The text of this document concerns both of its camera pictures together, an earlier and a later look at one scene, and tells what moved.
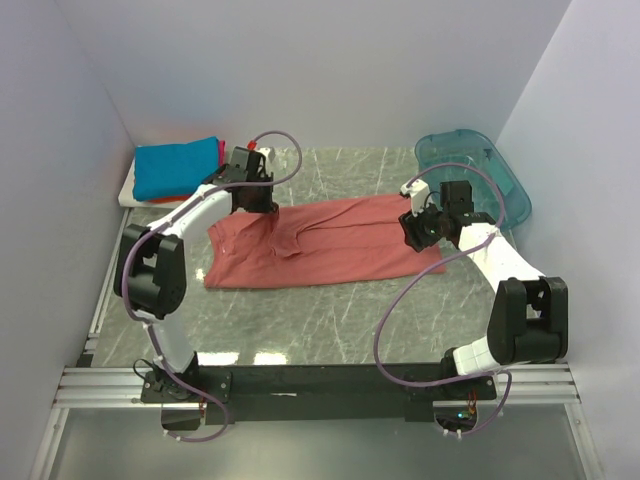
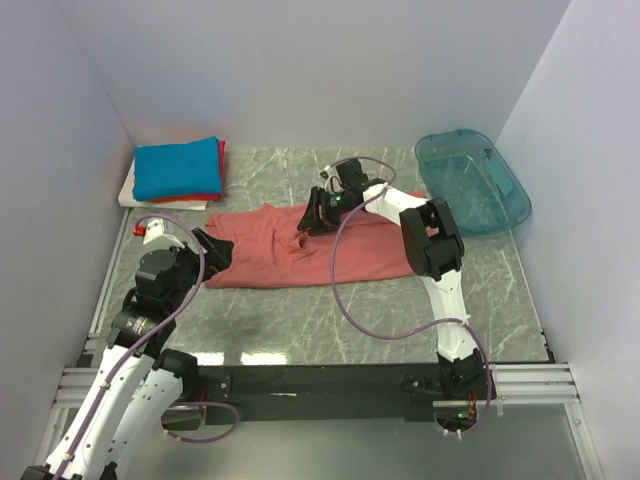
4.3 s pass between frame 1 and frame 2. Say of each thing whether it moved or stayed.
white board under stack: stayed
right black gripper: moved
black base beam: stayed
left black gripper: moved
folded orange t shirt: stayed
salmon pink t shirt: stayed
